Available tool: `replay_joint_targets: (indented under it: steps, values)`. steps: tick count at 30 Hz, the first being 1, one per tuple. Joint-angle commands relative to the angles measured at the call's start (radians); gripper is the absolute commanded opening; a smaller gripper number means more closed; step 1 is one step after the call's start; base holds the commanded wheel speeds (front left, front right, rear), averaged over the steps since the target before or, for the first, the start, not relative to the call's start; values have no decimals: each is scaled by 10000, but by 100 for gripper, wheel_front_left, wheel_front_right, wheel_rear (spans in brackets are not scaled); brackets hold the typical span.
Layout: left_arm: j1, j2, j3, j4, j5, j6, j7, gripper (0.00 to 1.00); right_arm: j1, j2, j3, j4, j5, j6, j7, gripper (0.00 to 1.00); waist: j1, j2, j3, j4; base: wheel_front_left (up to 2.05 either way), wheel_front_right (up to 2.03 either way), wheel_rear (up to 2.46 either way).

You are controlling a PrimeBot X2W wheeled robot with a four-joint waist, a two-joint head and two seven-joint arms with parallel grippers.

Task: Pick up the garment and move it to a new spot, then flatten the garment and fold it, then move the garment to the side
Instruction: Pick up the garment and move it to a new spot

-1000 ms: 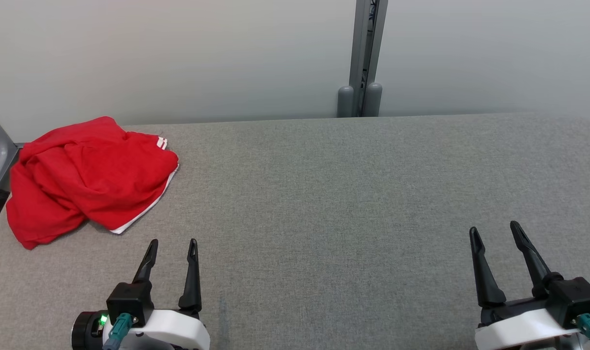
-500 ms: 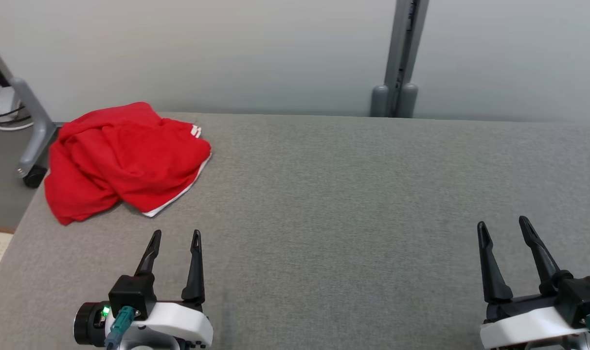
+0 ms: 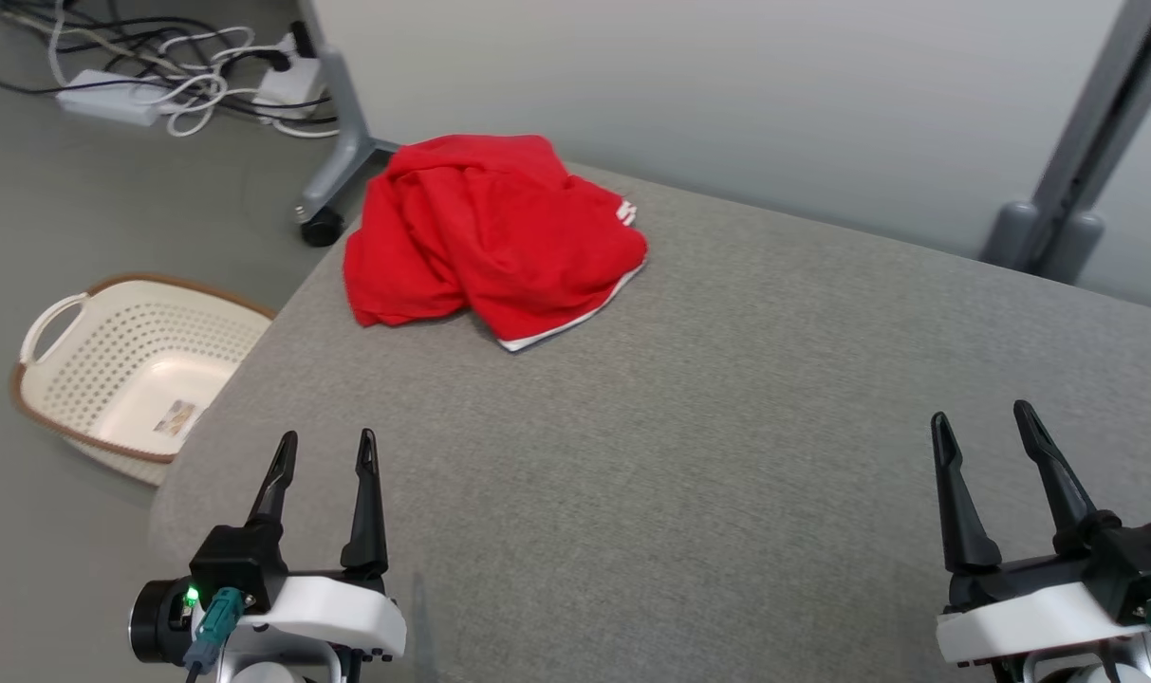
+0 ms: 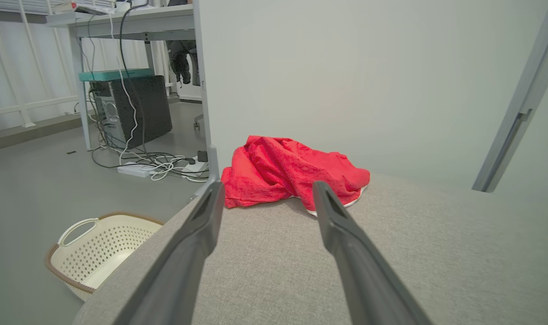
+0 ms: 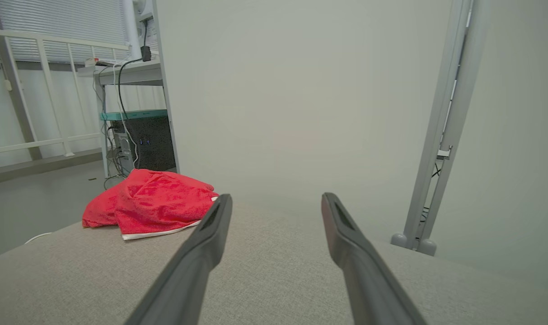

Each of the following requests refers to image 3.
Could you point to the black caster wheel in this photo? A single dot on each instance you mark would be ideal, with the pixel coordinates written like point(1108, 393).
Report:
point(322, 228)

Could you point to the cream laundry basket brown rim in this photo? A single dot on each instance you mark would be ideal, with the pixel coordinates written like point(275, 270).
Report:
point(129, 351)

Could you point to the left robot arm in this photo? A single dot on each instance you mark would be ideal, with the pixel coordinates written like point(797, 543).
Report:
point(264, 675)

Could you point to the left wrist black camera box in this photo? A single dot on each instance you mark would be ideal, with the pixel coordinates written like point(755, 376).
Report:
point(238, 560)

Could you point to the red shirt with white sleeves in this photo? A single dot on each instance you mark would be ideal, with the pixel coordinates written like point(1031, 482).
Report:
point(404, 247)

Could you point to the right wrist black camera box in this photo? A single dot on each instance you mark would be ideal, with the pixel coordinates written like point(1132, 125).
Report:
point(1140, 564)

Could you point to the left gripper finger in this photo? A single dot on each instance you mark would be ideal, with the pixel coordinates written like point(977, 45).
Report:
point(279, 484)
point(368, 531)

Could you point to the grey partition post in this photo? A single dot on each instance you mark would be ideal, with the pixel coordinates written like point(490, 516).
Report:
point(1097, 114)

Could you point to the grey partition stand leg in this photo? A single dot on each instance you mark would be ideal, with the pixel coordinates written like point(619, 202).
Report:
point(352, 142)

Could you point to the long white power strip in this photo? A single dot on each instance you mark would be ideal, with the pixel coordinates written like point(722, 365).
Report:
point(110, 95)

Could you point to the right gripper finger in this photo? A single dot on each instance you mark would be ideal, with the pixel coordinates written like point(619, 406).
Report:
point(1059, 493)
point(964, 531)

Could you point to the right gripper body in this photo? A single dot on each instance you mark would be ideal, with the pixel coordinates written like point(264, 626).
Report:
point(1030, 617)

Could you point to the short white power strip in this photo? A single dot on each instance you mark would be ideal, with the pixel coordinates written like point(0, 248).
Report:
point(286, 85)

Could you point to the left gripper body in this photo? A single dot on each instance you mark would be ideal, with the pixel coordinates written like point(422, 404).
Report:
point(338, 612)

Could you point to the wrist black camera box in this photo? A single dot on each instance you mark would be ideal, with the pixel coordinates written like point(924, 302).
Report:
point(1140, 564)
point(238, 560)

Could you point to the black power plug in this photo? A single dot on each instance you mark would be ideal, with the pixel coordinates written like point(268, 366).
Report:
point(302, 40)

